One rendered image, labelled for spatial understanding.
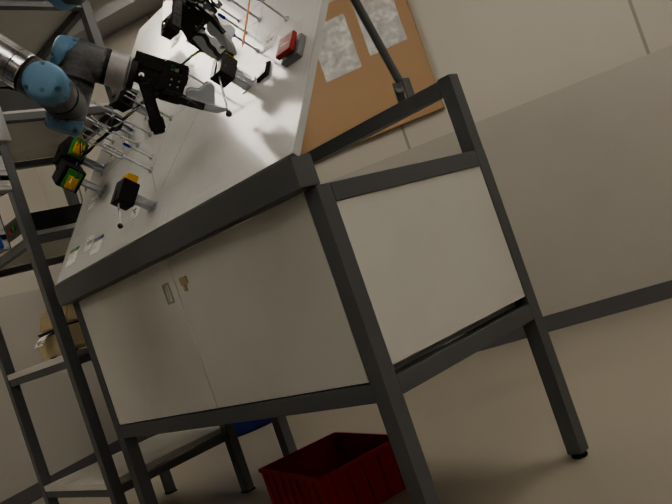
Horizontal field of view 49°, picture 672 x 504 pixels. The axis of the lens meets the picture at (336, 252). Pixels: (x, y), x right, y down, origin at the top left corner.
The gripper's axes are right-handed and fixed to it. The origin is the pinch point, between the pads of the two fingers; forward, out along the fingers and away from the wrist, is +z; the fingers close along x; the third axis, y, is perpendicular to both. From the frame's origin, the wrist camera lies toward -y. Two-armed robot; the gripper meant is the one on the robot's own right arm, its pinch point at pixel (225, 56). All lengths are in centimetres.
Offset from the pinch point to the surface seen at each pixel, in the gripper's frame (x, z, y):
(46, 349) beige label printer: 125, 30, -21
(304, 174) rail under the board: -20.3, 25.4, -30.2
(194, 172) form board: 18.7, 14.6, -14.7
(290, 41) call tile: -20.1, 6.4, -5.3
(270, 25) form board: -5.6, 1.8, 13.0
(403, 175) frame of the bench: -21.8, 43.3, -7.9
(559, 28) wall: 12, 95, 212
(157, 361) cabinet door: 61, 46, -33
